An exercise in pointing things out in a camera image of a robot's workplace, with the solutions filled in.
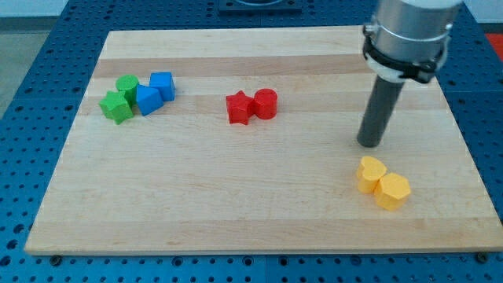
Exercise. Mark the yellow hexagon block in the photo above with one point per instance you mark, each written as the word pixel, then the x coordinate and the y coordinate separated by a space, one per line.
pixel 392 191

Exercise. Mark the green cylinder block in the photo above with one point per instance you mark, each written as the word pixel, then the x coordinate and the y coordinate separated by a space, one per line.
pixel 128 84

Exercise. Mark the blue cube block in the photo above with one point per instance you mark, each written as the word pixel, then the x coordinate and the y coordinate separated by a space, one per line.
pixel 164 83

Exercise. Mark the green star block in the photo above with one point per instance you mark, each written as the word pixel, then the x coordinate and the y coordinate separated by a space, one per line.
pixel 115 106

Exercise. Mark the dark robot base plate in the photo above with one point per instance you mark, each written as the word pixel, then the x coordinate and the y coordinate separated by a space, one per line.
pixel 258 6

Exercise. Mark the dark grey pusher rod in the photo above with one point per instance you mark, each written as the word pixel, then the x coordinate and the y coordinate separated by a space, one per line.
pixel 378 112

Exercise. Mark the red cylinder block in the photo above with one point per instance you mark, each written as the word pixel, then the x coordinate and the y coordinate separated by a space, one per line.
pixel 265 103

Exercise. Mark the blue triangle block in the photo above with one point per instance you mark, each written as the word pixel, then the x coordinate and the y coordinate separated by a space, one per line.
pixel 148 99

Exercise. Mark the wooden board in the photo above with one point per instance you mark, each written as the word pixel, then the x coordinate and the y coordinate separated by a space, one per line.
pixel 184 181

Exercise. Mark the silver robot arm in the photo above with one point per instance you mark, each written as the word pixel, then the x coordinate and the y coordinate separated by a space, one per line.
pixel 405 40

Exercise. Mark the yellow heart block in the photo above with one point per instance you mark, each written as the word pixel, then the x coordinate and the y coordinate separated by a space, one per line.
pixel 370 171

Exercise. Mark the red star block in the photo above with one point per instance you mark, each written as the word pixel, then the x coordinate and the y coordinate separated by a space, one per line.
pixel 239 107

